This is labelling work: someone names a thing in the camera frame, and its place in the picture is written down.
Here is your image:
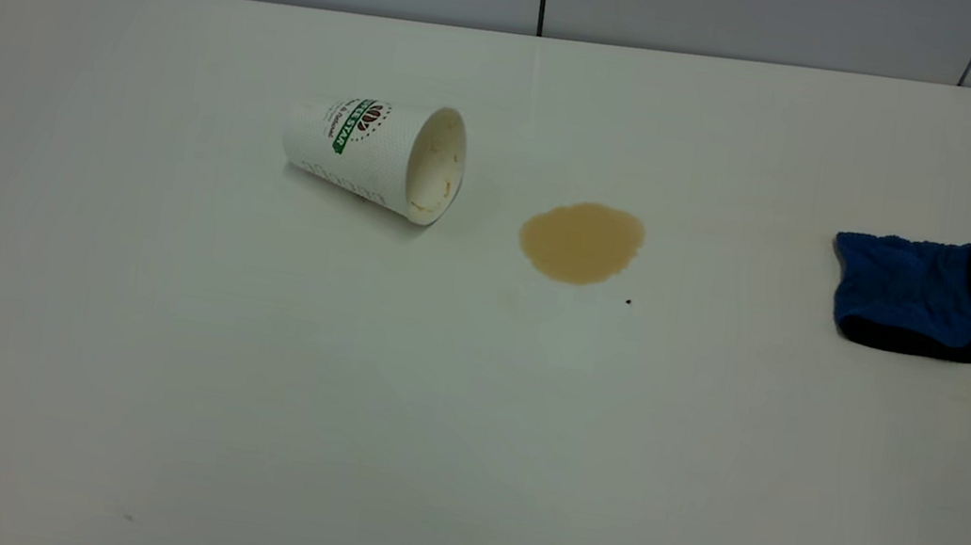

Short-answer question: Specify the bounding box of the white paper coffee cup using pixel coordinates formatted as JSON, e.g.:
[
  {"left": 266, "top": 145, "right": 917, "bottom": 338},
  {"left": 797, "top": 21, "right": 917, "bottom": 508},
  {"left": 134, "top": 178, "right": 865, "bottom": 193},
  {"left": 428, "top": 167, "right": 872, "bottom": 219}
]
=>
[{"left": 273, "top": 86, "right": 474, "bottom": 232}]

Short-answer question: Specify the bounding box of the brown coffee spill puddle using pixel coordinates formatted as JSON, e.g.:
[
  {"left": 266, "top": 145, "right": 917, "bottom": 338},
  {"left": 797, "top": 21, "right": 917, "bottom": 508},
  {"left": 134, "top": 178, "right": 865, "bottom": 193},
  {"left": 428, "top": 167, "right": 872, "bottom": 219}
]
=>
[{"left": 514, "top": 193, "right": 650, "bottom": 295}]

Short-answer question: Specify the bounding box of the blue cloth with black trim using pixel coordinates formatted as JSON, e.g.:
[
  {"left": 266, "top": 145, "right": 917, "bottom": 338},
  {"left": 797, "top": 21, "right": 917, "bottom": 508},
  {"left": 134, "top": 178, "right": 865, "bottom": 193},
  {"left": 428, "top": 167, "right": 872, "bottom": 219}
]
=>
[{"left": 819, "top": 222, "right": 971, "bottom": 371}]

